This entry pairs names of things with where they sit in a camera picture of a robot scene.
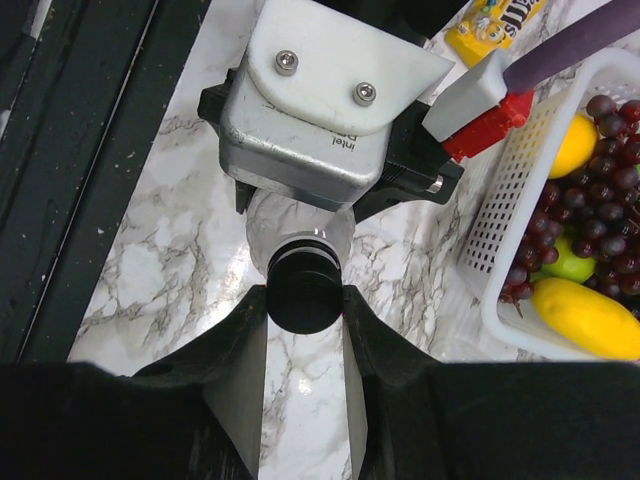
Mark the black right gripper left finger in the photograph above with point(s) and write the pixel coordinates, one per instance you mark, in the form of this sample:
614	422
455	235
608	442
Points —
194	414

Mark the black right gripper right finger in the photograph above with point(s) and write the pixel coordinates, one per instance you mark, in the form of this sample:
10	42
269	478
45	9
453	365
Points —
412	417

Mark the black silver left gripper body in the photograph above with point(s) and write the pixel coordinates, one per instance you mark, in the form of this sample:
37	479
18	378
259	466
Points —
326	106

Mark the clear bottle dark label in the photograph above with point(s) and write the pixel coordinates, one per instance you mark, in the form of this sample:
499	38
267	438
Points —
273	221

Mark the black bottle cap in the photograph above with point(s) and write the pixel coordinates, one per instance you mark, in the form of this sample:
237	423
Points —
303	302

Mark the yellow M&M candy bag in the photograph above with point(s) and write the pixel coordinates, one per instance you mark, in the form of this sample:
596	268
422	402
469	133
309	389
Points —
490	25

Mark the yellow mango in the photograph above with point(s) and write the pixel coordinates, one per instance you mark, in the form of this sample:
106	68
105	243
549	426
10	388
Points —
592	321

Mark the green apple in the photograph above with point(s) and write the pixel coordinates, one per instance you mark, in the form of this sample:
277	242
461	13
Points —
569	266

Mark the yellow lemon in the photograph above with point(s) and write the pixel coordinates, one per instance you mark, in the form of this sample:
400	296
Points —
577	147

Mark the red grape bunch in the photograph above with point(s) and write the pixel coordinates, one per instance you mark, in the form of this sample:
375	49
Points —
597	206

